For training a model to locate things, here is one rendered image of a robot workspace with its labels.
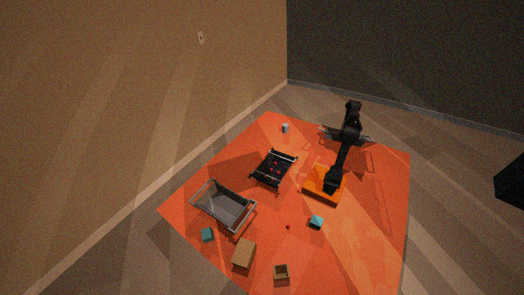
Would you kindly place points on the teal cube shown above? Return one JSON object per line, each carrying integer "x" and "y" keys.
{"x": 207, "y": 235}
{"x": 316, "y": 222}

